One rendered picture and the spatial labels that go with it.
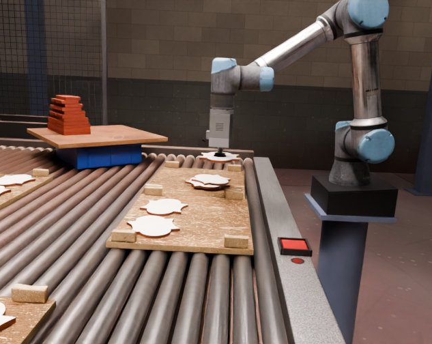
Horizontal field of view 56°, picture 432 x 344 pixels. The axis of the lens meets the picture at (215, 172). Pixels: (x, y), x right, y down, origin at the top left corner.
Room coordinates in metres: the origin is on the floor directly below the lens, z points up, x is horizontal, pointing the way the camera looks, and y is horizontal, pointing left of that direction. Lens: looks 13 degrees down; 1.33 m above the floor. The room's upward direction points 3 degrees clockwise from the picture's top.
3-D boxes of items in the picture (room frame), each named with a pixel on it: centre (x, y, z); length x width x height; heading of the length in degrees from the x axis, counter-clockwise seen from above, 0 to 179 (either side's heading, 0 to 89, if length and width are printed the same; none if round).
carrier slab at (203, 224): (1.10, 0.07, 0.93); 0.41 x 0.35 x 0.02; 179
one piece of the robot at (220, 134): (1.31, 0.00, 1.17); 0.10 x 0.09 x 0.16; 82
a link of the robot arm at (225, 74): (1.31, -0.01, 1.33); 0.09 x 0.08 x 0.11; 97
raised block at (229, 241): (0.90, -0.06, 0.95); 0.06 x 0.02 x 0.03; 89
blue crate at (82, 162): (1.88, 0.55, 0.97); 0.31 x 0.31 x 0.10; 38
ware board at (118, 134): (1.94, 0.58, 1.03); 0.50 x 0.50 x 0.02; 38
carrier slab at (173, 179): (1.52, 0.06, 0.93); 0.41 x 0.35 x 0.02; 177
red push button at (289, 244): (0.95, -0.20, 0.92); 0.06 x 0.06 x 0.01; 88
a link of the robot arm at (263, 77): (1.33, -0.11, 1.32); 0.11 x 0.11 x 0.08; 7
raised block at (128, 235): (0.91, 0.21, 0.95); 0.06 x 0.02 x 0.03; 89
